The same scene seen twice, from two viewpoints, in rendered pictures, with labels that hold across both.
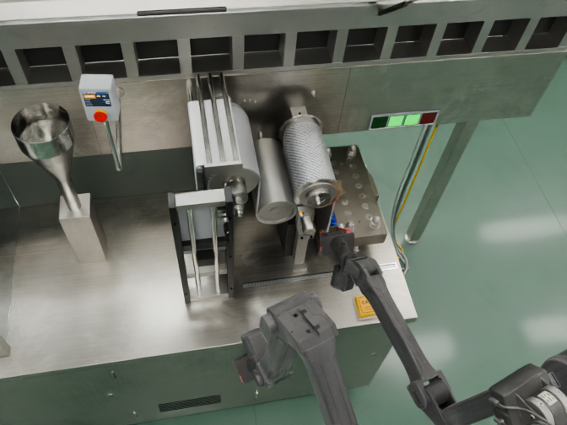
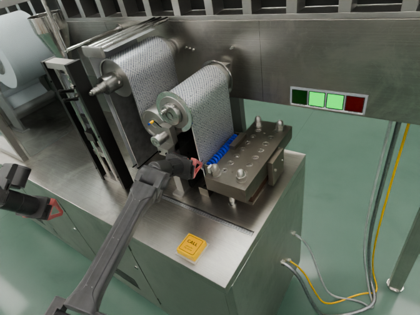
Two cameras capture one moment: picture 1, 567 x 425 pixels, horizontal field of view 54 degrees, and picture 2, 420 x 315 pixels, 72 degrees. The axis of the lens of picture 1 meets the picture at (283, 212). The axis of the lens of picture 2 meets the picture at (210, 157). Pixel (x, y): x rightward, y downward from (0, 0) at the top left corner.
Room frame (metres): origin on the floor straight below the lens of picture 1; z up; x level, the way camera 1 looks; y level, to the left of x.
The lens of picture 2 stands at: (0.62, -0.85, 1.69)
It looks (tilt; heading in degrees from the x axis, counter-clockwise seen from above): 37 degrees down; 57
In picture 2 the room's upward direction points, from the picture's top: 11 degrees counter-clockwise
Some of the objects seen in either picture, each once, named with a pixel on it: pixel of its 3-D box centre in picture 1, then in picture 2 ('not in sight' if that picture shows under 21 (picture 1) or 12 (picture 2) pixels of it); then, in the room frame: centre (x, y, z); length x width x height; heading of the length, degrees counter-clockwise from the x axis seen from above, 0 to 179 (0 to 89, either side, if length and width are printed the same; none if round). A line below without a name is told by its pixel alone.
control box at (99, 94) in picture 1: (99, 100); not in sight; (0.90, 0.44, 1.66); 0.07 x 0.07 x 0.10; 9
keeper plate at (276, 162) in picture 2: (370, 193); (276, 166); (1.26, -0.31, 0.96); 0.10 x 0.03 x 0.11; 16
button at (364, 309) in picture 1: (367, 305); (191, 247); (0.84, -0.31, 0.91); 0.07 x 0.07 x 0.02; 16
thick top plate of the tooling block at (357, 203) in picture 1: (348, 193); (252, 155); (1.22, -0.22, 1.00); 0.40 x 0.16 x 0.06; 16
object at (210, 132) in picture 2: (322, 188); (215, 131); (1.15, -0.12, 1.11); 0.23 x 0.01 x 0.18; 16
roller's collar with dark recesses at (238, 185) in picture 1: (234, 190); (110, 82); (0.93, 0.14, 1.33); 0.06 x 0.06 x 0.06; 16
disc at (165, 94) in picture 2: (317, 194); (174, 112); (1.02, -0.10, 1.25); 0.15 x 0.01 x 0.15; 106
